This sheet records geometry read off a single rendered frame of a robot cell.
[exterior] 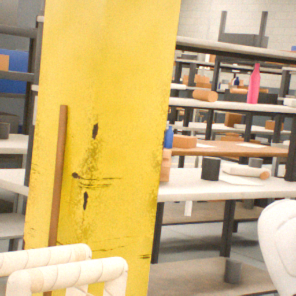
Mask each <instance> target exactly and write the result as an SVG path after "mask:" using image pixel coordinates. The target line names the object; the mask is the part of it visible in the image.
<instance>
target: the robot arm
mask: <svg viewBox="0 0 296 296"><path fill-rule="evenodd" d="M258 240H259V244H260V246H261V251H262V256H263V258H264V261H265V265H266V267H267V268H268V272H269V275H270V278H271V279H272V282H273V285H274V287H275V288H276V290H277V291H278V293H279V294H280V296H296V201H293V200H292V199H281V200H278V201H275V202H274V203H272V204H270V205H269V206H267V207H266V208H265V209H264V210H263V211H262V214H261V216H260V218H259V219H258Z"/></svg>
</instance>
